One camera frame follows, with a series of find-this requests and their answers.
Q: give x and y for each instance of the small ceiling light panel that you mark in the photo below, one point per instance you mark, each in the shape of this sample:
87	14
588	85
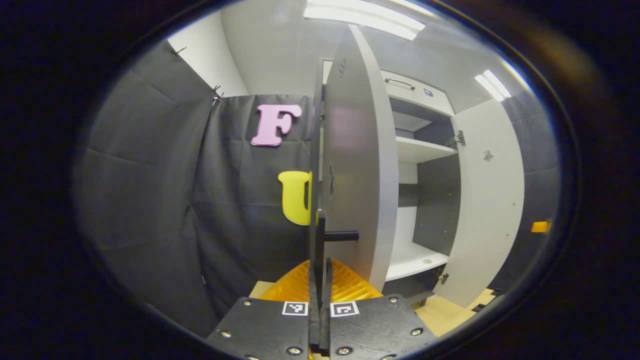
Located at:
492	85

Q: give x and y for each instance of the large ceiling light panel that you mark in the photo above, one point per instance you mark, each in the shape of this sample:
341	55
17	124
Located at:
365	17

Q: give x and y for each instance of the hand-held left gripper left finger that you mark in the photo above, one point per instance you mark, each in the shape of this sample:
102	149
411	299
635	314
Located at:
265	330

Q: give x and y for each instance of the metal door hinge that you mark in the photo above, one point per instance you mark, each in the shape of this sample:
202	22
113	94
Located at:
442	277
456	140

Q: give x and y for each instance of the beige double-door shoe cabinet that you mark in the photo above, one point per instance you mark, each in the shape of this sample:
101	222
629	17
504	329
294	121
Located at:
437	210

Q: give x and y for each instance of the beige cabinet drawer front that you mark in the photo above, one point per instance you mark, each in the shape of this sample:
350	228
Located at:
425	97

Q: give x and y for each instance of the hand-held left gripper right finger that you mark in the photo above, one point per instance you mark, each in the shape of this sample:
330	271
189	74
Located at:
380	330

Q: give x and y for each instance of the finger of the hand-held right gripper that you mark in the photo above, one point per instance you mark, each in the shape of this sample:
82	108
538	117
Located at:
541	227

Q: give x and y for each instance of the beige shoe cabinet door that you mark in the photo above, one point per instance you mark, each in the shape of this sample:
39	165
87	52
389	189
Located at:
360	165
490	210

